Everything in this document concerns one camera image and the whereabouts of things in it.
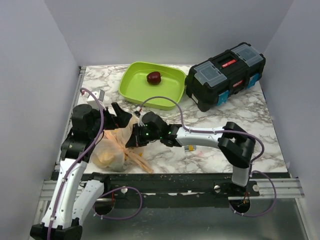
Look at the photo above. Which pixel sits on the hex key set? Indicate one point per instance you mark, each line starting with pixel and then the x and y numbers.
pixel 190 148

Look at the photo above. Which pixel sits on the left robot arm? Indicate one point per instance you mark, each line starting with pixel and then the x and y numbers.
pixel 67 210

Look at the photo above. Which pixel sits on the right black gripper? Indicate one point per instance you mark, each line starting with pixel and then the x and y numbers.
pixel 135 140

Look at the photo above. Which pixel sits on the green plastic tray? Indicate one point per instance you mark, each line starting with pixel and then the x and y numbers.
pixel 135 88

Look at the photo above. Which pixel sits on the black mounting rail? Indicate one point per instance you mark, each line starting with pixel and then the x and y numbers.
pixel 176 190

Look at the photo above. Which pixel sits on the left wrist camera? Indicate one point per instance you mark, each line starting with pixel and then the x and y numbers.
pixel 94 100

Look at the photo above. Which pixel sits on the black toolbox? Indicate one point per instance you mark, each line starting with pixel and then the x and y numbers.
pixel 211 82

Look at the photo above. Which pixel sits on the red fake apple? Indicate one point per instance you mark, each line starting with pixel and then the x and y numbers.
pixel 154 78

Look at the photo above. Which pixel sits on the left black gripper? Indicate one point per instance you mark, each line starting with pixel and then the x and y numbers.
pixel 121 119

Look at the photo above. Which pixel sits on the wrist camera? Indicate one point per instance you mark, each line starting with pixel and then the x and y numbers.
pixel 94 100
pixel 139 114

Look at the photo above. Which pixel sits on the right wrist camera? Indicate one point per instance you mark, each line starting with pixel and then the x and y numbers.
pixel 139 114

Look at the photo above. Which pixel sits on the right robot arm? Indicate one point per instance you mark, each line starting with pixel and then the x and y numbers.
pixel 236 144

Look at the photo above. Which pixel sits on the orange plastic bag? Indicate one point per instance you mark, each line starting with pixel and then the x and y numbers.
pixel 111 152

